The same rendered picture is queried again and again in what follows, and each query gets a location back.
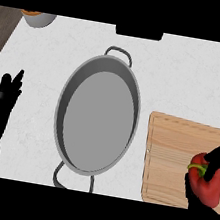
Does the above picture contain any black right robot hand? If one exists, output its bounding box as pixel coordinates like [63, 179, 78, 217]
[179, 137, 220, 216]

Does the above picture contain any red bell pepper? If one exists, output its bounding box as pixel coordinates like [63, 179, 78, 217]
[181, 150, 220, 210]

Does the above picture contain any wooden cutting board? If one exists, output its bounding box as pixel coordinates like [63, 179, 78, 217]
[134, 110, 220, 216]

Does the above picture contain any grey metal pot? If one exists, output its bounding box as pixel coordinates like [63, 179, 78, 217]
[42, 38, 151, 200]

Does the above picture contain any grey bowl with orange content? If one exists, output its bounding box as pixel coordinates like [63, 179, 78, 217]
[18, 9, 58, 33]

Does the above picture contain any black appliance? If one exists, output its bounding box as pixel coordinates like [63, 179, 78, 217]
[115, 25, 164, 43]

